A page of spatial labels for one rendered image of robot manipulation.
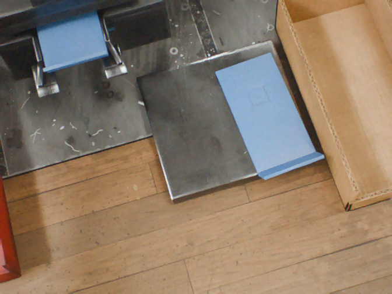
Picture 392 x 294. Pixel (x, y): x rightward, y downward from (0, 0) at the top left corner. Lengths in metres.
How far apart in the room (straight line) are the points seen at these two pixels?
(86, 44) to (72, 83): 0.10
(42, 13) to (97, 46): 0.07
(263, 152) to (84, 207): 0.21
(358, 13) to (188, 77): 0.23
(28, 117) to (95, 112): 0.08
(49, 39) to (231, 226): 0.29
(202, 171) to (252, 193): 0.06
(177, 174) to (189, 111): 0.08
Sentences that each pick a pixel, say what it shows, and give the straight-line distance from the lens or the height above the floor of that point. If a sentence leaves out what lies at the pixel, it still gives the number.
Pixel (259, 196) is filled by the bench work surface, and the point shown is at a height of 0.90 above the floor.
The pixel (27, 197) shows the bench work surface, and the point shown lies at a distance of 0.87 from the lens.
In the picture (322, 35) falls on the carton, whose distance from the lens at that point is 0.92.
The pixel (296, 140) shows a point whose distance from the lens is 0.83.
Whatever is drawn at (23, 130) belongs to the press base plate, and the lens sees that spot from 0.90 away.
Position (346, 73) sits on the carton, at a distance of 0.90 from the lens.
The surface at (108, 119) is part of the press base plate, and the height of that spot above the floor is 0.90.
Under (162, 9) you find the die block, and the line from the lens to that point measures 0.86.
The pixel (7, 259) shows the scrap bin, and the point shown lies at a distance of 0.80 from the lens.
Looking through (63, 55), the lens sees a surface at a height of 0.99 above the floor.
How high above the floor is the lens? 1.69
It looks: 68 degrees down
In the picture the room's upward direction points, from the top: 9 degrees counter-clockwise
